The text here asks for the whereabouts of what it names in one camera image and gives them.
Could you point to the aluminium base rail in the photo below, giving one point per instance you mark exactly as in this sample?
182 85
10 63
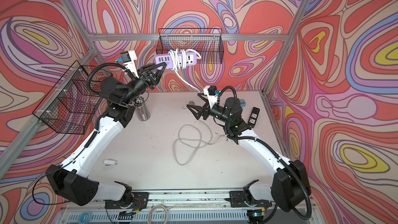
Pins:
206 206

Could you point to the black wire basket back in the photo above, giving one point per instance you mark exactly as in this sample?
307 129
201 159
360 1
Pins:
206 41

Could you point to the blue power strip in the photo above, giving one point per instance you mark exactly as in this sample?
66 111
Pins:
198 102

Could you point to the metal pen cup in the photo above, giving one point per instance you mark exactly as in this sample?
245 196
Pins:
141 109

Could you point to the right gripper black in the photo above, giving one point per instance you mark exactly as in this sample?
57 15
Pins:
199 110

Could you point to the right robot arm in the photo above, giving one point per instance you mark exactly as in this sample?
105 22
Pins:
289 190

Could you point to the purple power strip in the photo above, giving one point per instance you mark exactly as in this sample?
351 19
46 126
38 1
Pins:
177 60

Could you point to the black wire basket left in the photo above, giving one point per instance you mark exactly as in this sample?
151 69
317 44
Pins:
74 106

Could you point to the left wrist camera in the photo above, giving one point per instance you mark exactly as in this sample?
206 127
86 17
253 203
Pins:
128 58

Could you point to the black wire basket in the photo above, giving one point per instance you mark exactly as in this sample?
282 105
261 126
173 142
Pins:
206 41
74 106

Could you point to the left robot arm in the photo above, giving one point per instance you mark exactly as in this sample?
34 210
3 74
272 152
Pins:
70 180

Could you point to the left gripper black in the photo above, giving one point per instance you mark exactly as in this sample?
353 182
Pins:
148 80

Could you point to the small white cap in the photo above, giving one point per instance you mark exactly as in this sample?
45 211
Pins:
109 162

